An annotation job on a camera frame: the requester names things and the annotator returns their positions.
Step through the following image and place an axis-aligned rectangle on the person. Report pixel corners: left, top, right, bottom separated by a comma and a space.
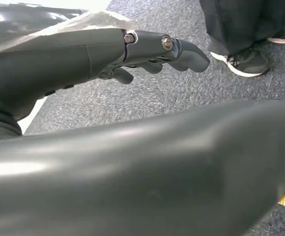
199, 0, 285, 78

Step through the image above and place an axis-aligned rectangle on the blue-grey carpet rug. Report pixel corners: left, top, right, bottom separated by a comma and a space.
24, 0, 285, 236

